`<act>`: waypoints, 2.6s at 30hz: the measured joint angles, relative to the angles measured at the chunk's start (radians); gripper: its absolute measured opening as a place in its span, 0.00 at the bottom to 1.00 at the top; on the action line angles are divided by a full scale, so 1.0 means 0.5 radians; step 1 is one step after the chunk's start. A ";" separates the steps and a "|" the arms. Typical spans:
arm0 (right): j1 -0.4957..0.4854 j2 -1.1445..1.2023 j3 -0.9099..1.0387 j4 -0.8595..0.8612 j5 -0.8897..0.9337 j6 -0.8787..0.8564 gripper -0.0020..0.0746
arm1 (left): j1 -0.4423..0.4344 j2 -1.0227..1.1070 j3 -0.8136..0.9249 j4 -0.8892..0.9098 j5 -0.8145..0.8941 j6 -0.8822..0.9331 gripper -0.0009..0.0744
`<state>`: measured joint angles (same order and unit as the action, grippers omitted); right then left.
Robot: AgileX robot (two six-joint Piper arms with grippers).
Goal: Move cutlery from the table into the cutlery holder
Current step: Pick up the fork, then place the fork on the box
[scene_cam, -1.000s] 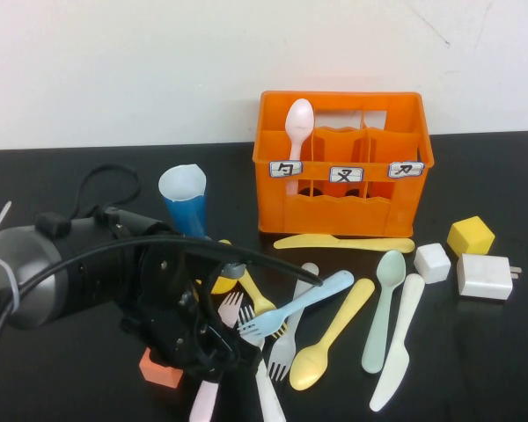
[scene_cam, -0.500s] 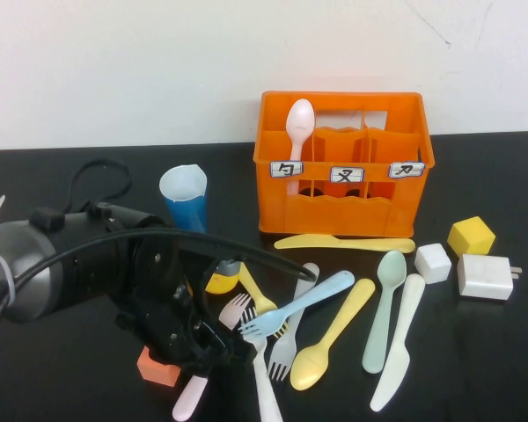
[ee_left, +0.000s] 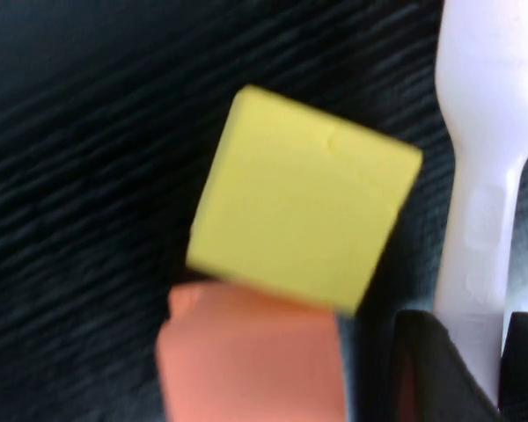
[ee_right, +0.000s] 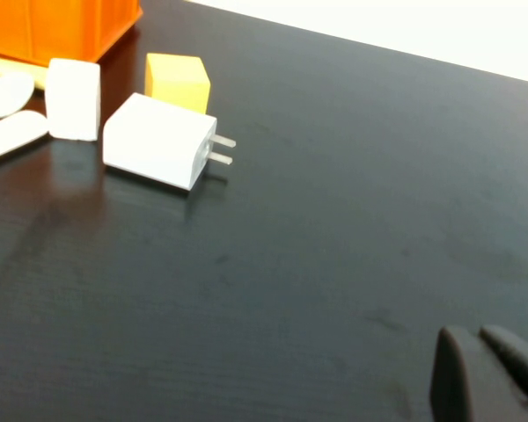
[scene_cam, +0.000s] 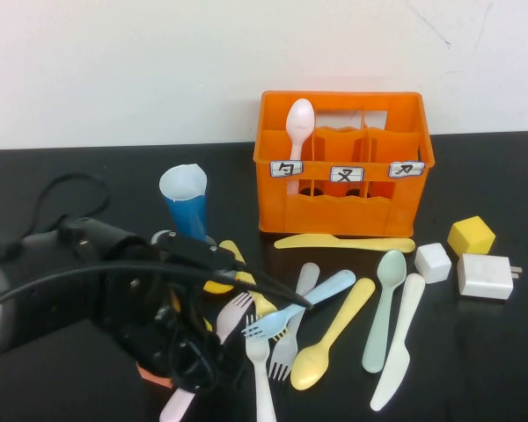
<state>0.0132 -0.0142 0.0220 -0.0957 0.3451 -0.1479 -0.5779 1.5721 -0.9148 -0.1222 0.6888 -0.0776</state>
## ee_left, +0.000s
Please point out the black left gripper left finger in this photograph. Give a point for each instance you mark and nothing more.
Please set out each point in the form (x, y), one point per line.
(440, 387)

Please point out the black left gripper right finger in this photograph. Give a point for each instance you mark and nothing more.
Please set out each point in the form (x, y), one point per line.
(525, 373)

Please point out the yellow foam cube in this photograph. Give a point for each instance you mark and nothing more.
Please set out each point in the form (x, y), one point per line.
(299, 198)

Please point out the orange foam cube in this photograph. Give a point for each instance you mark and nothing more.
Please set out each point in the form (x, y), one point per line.
(246, 360)

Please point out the pink plastic fork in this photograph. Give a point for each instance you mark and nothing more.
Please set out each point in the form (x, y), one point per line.
(484, 110)

